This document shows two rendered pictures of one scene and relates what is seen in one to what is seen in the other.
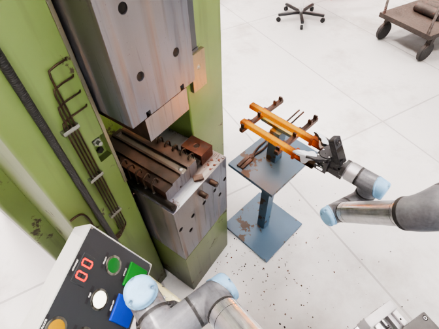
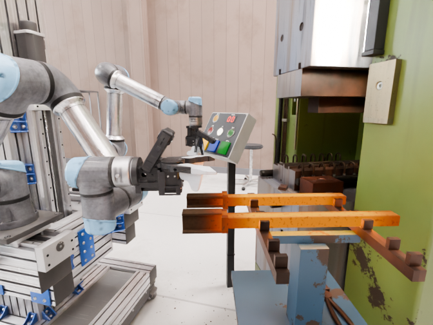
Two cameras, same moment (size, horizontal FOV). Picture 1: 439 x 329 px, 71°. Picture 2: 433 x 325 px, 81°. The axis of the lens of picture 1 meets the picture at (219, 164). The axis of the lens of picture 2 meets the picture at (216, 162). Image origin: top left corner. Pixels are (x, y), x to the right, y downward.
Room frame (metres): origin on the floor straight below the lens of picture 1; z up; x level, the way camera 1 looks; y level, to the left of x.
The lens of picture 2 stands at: (1.26, -0.80, 1.23)
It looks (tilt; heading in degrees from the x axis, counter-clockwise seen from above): 12 degrees down; 131
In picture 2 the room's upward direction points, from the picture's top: straight up
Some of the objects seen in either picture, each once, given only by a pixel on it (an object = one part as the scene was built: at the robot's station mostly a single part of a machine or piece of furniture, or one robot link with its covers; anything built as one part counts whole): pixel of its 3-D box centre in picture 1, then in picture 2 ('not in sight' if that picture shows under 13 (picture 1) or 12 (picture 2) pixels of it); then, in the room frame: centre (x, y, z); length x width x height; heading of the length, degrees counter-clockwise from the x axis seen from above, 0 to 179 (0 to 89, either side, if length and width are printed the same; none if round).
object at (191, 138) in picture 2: not in sight; (194, 135); (0.23, 0.19, 1.07); 0.09 x 0.08 x 0.12; 27
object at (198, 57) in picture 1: (197, 70); (381, 93); (1.12, 0.08, 1.27); 0.09 x 0.02 x 0.17; 143
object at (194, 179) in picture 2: (320, 141); (196, 178); (0.87, -0.42, 1.07); 0.09 x 0.03 x 0.06; 8
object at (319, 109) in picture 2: not in sight; (346, 105); (0.96, 0.35, 1.24); 0.30 x 0.07 x 0.06; 53
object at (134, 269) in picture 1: (134, 277); (224, 147); (0.37, 0.29, 1.01); 0.07 x 0.05 x 0.07; 168
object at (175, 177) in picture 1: (146, 158); (327, 171); (0.92, 0.33, 0.96); 0.42 x 0.20 x 0.09; 53
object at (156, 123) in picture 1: (125, 93); (335, 85); (0.92, 0.33, 1.32); 0.42 x 0.20 x 0.10; 53
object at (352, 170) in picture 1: (352, 172); (126, 171); (0.70, -0.50, 1.08); 0.08 x 0.05 x 0.08; 134
